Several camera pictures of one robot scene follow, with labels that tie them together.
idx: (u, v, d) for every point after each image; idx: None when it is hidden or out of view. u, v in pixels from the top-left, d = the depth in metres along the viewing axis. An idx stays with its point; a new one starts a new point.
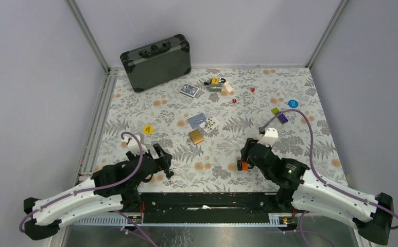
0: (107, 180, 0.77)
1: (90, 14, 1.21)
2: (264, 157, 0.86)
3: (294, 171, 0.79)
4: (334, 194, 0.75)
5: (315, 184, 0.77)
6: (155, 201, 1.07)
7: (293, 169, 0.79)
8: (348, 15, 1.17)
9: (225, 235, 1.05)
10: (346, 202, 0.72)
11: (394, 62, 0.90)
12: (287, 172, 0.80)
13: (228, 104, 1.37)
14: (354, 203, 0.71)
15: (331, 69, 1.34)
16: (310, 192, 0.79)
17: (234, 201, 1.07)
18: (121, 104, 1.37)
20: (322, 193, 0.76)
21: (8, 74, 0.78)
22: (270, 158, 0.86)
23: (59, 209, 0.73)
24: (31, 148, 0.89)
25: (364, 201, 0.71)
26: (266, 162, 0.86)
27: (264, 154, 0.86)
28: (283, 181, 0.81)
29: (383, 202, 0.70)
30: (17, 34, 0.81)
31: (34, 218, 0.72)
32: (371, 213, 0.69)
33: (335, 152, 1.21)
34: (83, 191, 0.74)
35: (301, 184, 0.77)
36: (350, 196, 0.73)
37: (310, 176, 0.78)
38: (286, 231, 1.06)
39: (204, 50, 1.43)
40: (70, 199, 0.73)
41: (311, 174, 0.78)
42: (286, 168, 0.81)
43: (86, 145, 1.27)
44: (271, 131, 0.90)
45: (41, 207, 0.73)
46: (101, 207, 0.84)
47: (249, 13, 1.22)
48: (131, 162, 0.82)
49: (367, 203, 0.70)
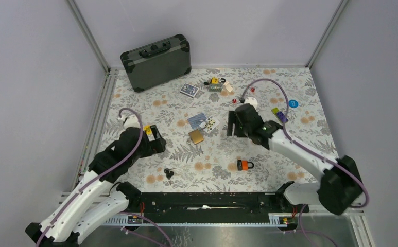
0: (107, 164, 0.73)
1: (90, 14, 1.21)
2: (246, 112, 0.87)
3: (269, 128, 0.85)
4: (297, 150, 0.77)
5: (282, 139, 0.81)
6: (155, 201, 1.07)
7: (269, 126, 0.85)
8: (348, 15, 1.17)
9: (225, 235, 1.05)
10: (305, 156, 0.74)
11: (394, 62, 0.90)
12: (262, 128, 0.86)
13: (228, 104, 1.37)
14: (312, 158, 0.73)
15: (331, 69, 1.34)
16: (278, 148, 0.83)
17: (234, 201, 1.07)
18: (121, 104, 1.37)
20: (286, 148, 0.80)
21: (8, 74, 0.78)
22: (251, 116, 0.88)
23: (70, 214, 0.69)
24: (31, 148, 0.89)
25: (322, 159, 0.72)
26: (247, 119, 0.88)
27: (246, 109, 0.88)
28: (258, 137, 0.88)
29: (342, 162, 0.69)
30: (16, 34, 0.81)
31: (50, 236, 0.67)
32: (324, 169, 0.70)
33: (335, 152, 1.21)
34: (87, 186, 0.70)
35: (270, 138, 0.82)
36: (311, 153, 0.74)
37: (280, 134, 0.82)
38: (286, 231, 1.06)
39: (204, 50, 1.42)
40: (78, 200, 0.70)
41: (281, 134, 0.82)
42: (263, 125, 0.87)
43: (86, 145, 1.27)
44: (251, 100, 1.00)
45: (51, 222, 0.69)
46: (111, 208, 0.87)
47: (249, 13, 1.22)
48: (122, 141, 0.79)
49: (324, 160, 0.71)
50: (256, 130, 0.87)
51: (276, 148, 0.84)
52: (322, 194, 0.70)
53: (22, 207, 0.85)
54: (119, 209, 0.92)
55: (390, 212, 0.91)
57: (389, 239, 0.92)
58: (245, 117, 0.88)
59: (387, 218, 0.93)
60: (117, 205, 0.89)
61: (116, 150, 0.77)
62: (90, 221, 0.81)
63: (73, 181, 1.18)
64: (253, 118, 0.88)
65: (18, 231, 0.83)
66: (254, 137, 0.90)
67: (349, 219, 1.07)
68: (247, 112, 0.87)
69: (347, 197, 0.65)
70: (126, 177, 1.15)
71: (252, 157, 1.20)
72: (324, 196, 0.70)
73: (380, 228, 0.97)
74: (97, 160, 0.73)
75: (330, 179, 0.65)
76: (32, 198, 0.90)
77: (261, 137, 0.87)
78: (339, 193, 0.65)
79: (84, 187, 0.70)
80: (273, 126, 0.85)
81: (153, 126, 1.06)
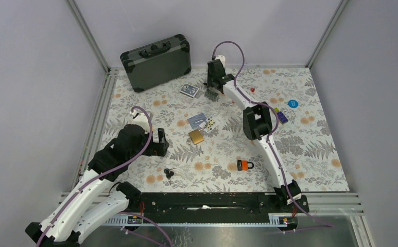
0: (106, 162, 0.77)
1: (90, 14, 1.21)
2: (214, 64, 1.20)
3: (226, 78, 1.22)
4: (238, 95, 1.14)
5: (231, 87, 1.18)
6: (155, 201, 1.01)
7: (227, 77, 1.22)
8: (348, 16, 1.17)
9: (225, 235, 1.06)
10: (240, 98, 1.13)
11: (393, 62, 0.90)
12: (222, 77, 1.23)
13: (228, 104, 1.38)
14: (244, 100, 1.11)
15: (330, 69, 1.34)
16: (228, 93, 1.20)
17: (234, 201, 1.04)
18: (121, 104, 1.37)
20: (231, 93, 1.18)
21: (7, 75, 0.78)
22: (218, 67, 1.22)
23: (72, 212, 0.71)
24: (30, 149, 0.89)
25: (249, 101, 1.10)
26: (215, 70, 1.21)
27: (215, 63, 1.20)
28: (215, 83, 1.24)
29: (263, 108, 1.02)
30: (16, 34, 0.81)
31: (51, 236, 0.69)
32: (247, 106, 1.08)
33: (335, 152, 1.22)
34: (87, 184, 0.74)
35: (224, 85, 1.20)
36: (244, 97, 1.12)
37: (230, 83, 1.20)
38: (286, 231, 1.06)
39: (204, 50, 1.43)
40: (78, 198, 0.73)
41: (232, 83, 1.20)
42: (223, 75, 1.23)
43: (86, 145, 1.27)
44: (221, 56, 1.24)
45: (51, 222, 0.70)
46: (111, 208, 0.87)
47: (249, 13, 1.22)
48: (119, 139, 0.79)
49: (249, 103, 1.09)
50: (218, 78, 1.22)
51: (226, 92, 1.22)
52: (244, 123, 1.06)
53: (22, 207, 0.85)
54: (120, 209, 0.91)
55: (389, 211, 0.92)
57: (387, 239, 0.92)
58: (214, 68, 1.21)
59: (386, 218, 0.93)
60: (117, 205, 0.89)
61: (115, 148, 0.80)
62: (91, 221, 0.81)
63: (73, 180, 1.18)
64: (218, 70, 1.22)
65: (18, 230, 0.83)
66: (213, 83, 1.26)
67: (349, 219, 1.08)
68: (215, 64, 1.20)
69: (257, 127, 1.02)
70: (126, 177, 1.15)
71: (252, 157, 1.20)
72: (244, 124, 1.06)
73: (380, 228, 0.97)
74: (96, 159, 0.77)
75: (247, 112, 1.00)
76: (31, 199, 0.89)
77: (219, 84, 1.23)
78: (254, 123, 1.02)
79: (84, 186, 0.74)
80: (229, 77, 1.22)
81: (160, 128, 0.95)
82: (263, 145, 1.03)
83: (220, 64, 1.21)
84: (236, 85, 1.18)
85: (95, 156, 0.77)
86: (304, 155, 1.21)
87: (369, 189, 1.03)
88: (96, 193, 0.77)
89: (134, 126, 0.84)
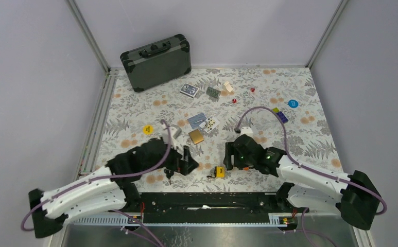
0: (122, 169, 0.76)
1: (89, 14, 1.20)
2: (246, 144, 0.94)
3: (272, 157, 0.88)
4: (308, 174, 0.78)
5: (290, 166, 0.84)
6: (155, 201, 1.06)
7: (273, 155, 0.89)
8: (348, 15, 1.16)
9: (225, 235, 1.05)
10: (320, 181, 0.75)
11: (394, 62, 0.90)
12: (266, 157, 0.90)
13: (228, 104, 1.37)
14: (325, 180, 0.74)
15: (331, 69, 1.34)
16: (291, 176, 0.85)
17: (234, 201, 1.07)
18: (121, 104, 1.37)
20: (296, 174, 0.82)
21: (8, 75, 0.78)
22: (251, 145, 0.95)
23: (72, 197, 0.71)
24: (31, 148, 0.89)
25: (335, 179, 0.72)
26: (249, 150, 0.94)
27: (247, 142, 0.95)
28: (264, 168, 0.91)
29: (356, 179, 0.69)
30: (17, 34, 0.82)
31: (45, 210, 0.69)
32: (341, 189, 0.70)
33: (336, 152, 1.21)
34: (97, 179, 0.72)
35: (277, 168, 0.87)
36: (323, 175, 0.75)
37: (285, 161, 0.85)
38: (286, 232, 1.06)
39: (204, 50, 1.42)
40: (84, 187, 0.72)
41: (288, 160, 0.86)
42: (266, 154, 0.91)
43: (86, 145, 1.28)
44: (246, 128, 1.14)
45: (52, 197, 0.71)
46: (108, 204, 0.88)
47: (250, 13, 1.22)
48: (141, 148, 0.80)
49: (338, 181, 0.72)
50: (263, 161, 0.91)
51: (286, 177, 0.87)
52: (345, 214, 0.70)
53: (23, 208, 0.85)
54: (114, 208, 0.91)
55: (387, 212, 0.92)
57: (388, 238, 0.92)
58: (247, 149, 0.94)
59: (387, 218, 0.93)
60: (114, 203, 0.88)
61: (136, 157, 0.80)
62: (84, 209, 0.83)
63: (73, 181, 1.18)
64: (254, 149, 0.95)
65: (18, 231, 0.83)
66: (260, 168, 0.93)
67: None
68: (247, 144, 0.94)
69: (369, 210, 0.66)
70: None
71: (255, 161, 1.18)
72: (350, 218, 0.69)
73: (381, 228, 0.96)
74: (116, 160, 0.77)
75: (351, 200, 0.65)
76: None
77: (269, 168, 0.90)
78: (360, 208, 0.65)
79: (94, 178, 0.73)
80: (276, 154, 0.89)
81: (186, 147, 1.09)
82: (323, 198, 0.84)
83: (244, 137, 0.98)
84: (297, 161, 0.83)
85: (117, 158, 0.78)
86: (304, 156, 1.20)
87: None
88: (101, 190, 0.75)
89: (159, 142, 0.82)
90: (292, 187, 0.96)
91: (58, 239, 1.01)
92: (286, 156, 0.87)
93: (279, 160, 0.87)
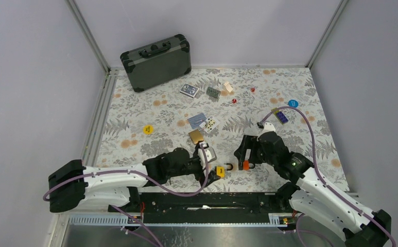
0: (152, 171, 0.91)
1: (89, 14, 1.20)
2: (274, 143, 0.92)
3: (298, 165, 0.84)
4: (332, 197, 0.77)
5: (314, 182, 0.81)
6: (155, 201, 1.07)
7: (299, 163, 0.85)
8: (348, 15, 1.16)
9: (225, 235, 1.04)
10: (341, 207, 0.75)
11: (394, 62, 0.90)
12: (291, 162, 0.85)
13: (228, 104, 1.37)
14: (348, 210, 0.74)
15: (331, 69, 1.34)
16: (310, 191, 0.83)
17: (234, 201, 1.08)
18: (121, 104, 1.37)
20: (317, 192, 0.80)
21: (7, 75, 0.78)
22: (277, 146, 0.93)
23: (110, 180, 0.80)
24: (30, 148, 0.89)
25: (359, 211, 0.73)
26: (274, 150, 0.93)
27: (274, 141, 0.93)
28: (284, 172, 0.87)
29: (379, 218, 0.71)
30: (16, 34, 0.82)
31: (85, 182, 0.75)
32: (362, 223, 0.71)
33: (336, 152, 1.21)
34: (137, 173, 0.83)
35: (301, 178, 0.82)
36: (348, 204, 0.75)
37: (311, 175, 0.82)
38: (286, 232, 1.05)
39: (204, 50, 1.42)
40: (124, 176, 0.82)
41: (313, 174, 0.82)
42: (292, 160, 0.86)
43: (86, 145, 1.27)
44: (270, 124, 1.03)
45: (96, 173, 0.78)
46: (114, 197, 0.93)
47: (250, 14, 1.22)
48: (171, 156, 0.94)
49: (361, 214, 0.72)
50: (286, 165, 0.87)
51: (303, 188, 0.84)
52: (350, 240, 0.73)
53: (23, 208, 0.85)
54: (114, 204, 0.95)
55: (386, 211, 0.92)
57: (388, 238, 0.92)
58: (273, 148, 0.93)
59: None
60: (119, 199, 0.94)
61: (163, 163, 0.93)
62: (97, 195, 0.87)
63: None
64: (279, 151, 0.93)
65: (17, 231, 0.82)
66: (280, 172, 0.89)
67: None
68: (274, 143, 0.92)
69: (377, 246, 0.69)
70: None
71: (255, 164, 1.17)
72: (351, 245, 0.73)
73: None
74: (150, 162, 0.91)
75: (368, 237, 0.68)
76: (32, 199, 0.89)
77: (290, 172, 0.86)
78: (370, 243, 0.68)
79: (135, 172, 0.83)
80: (303, 163, 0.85)
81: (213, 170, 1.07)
82: (330, 217, 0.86)
83: (272, 135, 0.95)
84: (324, 179, 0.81)
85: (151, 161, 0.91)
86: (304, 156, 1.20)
87: (370, 189, 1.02)
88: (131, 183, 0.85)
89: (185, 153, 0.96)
90: (297, 191, 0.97)
91: (58, 239, 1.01)
92: (312, 169, 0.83)
93: (305, 171, 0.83)
